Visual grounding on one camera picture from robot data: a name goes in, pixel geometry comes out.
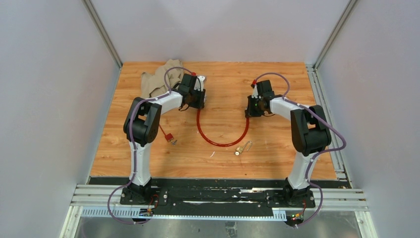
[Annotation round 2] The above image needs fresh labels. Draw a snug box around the red cable lock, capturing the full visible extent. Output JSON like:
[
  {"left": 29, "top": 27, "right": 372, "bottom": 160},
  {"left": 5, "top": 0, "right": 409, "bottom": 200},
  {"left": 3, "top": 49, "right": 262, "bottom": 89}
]
[{"left": 196, "top": 110, "right": 250, "bottom": 147}]

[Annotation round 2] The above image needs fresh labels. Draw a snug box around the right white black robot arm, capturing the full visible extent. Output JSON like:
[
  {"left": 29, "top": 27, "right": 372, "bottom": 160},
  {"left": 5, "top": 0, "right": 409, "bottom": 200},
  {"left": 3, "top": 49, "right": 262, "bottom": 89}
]
[{"left": 245, "top": 80, "right": 331, "bottom": 207}]

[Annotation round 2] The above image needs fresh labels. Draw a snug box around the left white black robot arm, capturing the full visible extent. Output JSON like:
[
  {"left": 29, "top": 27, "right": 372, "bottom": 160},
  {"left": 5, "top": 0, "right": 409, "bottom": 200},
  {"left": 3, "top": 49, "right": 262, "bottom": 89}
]
[{"left": 122, "top": 73, "right": 206, "bottom": 205}]

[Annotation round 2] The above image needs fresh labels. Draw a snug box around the beige cloth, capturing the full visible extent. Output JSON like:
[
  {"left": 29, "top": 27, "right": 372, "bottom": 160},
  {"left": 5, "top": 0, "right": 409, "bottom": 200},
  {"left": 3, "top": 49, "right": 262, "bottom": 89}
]
[{"left": 140, "top": 59, "right": 184, "bottom": 98}]

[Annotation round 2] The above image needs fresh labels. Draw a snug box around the brass padlock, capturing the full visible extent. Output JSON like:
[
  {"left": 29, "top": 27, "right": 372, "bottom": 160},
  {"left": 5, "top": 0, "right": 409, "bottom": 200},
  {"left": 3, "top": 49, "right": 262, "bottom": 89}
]
[{"left": 234, "top": 141, "right": 253, "bottom": 156}]

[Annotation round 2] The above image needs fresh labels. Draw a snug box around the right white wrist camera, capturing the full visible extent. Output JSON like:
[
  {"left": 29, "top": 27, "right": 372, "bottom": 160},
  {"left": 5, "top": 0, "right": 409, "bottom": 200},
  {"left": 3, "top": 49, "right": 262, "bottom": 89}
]
[{"left": 251, "top": 79, "right": 262, "bottom": 99}]

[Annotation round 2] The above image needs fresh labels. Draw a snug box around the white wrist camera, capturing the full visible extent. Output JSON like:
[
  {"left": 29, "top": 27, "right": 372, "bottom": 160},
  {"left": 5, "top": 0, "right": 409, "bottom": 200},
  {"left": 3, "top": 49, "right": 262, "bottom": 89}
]
[
  {"left": 192, "top": 72, "right": 207, "bottom": 92},
  {"left": 251, "top": 79, "right": 262, "bottom": 99}
]

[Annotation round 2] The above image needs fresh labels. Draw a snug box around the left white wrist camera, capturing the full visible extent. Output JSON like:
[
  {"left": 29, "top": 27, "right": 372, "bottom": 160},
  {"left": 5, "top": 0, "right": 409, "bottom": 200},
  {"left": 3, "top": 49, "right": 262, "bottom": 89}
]
[{"left": 192, "top": 72, "right": 207, "bottom": 92}]

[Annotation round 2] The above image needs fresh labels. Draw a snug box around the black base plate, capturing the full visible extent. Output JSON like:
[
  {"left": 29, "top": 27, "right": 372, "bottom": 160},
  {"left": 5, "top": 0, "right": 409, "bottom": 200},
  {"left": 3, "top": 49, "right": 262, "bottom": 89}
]
[{"left": 89, "top": 177, "right": 350, "bottom": 217}]

